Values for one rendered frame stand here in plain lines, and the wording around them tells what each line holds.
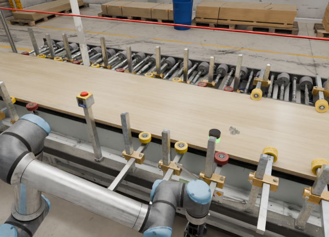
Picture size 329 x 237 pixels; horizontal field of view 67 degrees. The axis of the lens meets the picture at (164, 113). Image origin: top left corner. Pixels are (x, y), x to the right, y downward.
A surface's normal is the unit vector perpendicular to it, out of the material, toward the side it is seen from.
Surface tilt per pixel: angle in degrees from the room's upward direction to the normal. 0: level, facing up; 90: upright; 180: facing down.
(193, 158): 90
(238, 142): 0
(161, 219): 22
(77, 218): 0
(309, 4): 90
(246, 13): 90
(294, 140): 0
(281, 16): 90
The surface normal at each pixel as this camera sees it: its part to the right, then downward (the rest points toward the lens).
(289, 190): -0.40, 0.53
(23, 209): 0.01, 0.62
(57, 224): -0.02, -0.82
